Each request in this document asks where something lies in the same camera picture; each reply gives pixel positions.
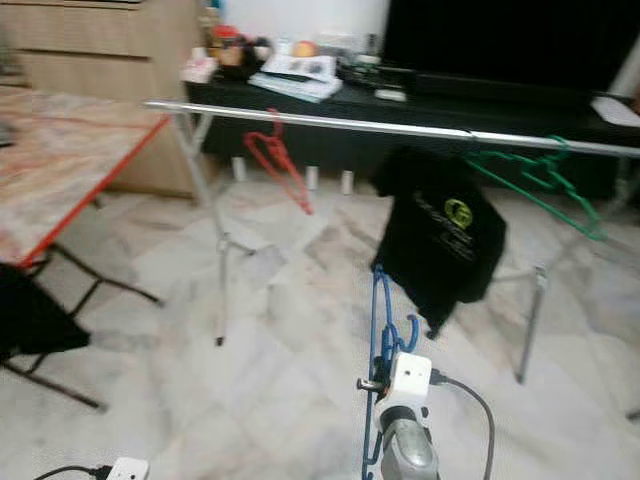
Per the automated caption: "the black round ornament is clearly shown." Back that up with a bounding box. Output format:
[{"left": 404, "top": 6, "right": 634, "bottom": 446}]
[{"left": 234, "top": 38, "right": 273, "bottom": 77}]

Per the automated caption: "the green electronics pile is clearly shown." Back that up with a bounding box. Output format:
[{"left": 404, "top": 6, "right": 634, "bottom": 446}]
[{"left": 338, "top": 55, "right": 391, "bottom": 89}]

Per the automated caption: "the black shirt with green logo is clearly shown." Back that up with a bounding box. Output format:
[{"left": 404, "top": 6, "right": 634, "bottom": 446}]
[{"left": 370, "top": 146, "right": 509, "bottom": 339}]

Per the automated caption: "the light wooden cabinet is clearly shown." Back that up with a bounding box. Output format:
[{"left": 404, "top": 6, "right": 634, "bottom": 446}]
[{"left": 0, "top": 0, "right": 201, "bottom": 196}]

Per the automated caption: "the red plastic hanger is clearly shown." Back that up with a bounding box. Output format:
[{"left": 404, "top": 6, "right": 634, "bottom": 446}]
[{"left": 243, "top": 108, "right": 316, "bottom": 215}]

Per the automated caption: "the blue plastic hanger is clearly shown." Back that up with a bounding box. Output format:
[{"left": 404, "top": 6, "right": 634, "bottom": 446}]
[{"left": 360, "top": 263, "right": 421, "bottom": 480}]

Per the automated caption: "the marble-top folding table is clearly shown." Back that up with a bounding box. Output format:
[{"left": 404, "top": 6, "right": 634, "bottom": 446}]
[{"left": 0, "top": 88, "right": 173, "bottom": 411}]

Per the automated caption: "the red-lidded jar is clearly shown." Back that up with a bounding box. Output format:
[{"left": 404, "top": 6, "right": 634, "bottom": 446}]
[{"left": 210, "top": 25, "right": 241, "bottom": 71}]

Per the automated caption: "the white paper sheet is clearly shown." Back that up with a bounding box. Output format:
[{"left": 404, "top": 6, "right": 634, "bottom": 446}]
[{"left": 590, "top": 95, "right": 640, "bottom": 128}]

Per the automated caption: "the black garment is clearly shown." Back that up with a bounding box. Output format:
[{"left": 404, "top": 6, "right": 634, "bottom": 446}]
[{"left": 0, "top": 262, "right": 91, "bottom": 363}]

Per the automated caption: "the black television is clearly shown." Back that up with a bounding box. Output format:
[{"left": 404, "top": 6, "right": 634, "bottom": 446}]
[{"left": 380, "top": 0, "right": 640, "bottom": 101}]

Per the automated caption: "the white rectangular box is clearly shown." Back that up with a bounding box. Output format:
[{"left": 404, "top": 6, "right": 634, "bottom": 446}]
[{"left": 315, "top": 30, "right": 364, "bottom": 53}]

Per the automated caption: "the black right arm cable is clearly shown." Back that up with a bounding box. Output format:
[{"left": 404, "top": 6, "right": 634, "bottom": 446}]
[{"left": 430, "top": 372, "right": 496, "bottom": 480}]

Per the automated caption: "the silver metal clothes rack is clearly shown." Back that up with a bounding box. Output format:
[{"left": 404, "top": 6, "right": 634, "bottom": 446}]
[{"left": 144, "top": 98, "right": 640, "bottom": 385}]

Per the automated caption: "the green plastic hanger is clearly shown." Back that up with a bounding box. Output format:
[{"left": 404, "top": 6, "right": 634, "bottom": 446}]
[{"left": 465, "top": 135, "right": 609, "bottom": 243}]

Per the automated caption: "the black TV console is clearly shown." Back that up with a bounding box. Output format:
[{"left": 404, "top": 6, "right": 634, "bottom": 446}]
[{"left": 182, "top": 72, "right": 640, "bottom": 201}]

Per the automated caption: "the pink tissue box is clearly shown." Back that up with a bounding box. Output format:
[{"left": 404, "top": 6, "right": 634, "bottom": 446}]
[{"left": 180, "top": 55, "right": 219, "bottom": 85}]

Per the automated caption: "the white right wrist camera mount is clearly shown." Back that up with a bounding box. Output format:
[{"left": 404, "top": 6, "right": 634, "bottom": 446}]
[{"left": 375, "top": 352, "right": 434, "bottom": 419}]

